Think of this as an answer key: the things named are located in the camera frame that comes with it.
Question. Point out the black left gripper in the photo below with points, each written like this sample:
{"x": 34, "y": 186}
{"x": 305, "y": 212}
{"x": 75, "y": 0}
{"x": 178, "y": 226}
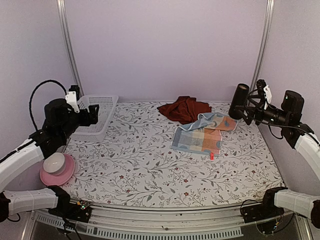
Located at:
{"x": 87, "y": 121}

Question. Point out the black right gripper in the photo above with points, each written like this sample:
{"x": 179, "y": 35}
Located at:
{"x": 259, "y": 109}

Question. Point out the blue orange patterned towel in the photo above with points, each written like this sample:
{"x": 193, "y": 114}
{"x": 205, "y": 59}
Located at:
{"x": 204, "y": 136}

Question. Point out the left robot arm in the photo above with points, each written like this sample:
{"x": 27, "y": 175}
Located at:
{"x": 61, "y": 121}

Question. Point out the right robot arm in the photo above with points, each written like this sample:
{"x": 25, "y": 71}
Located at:
{"x": 301, "y": 138}

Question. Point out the black cylinder cup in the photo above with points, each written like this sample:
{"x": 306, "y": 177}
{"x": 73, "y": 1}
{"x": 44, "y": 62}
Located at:
{"x": 238, "y": 99}

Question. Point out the dark red towel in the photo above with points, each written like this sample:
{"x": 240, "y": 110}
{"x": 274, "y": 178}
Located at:
{"x": 184, "y": 110}

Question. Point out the white bowl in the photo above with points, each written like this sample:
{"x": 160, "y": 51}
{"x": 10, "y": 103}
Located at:
{"x": 55, "y": 164}

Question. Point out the floral tablecloth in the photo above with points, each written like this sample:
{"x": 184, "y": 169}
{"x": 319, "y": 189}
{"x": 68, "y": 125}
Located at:
{"x": 135, "y": 165}

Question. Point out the pink plate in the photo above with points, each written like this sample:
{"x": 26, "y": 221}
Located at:
{"x": 63, "y": 178}

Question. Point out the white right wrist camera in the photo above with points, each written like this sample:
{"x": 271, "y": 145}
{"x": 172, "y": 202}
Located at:
{"x": 264, "y": 90}

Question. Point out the right aluminium frame post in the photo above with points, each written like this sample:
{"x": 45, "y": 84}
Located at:
{"x": 268, "y": 18}

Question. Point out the aluminium frame post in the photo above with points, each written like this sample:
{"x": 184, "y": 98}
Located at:
{"x": 61, "y": 7}
{"x": 268, "y": 18}

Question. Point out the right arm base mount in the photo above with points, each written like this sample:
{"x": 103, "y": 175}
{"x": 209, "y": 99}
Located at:
{"x": 253, "y": 211}

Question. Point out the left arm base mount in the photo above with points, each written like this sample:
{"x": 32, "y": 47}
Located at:
{"x": 78, "y": 212}

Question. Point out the left aluminium frame post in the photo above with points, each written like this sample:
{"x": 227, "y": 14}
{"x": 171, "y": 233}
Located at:
{"x": 61, "y": 7}

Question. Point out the front aluminium rail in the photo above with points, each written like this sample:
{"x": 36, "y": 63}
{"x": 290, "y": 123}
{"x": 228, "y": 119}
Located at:
{"x": 107, "y": 222}

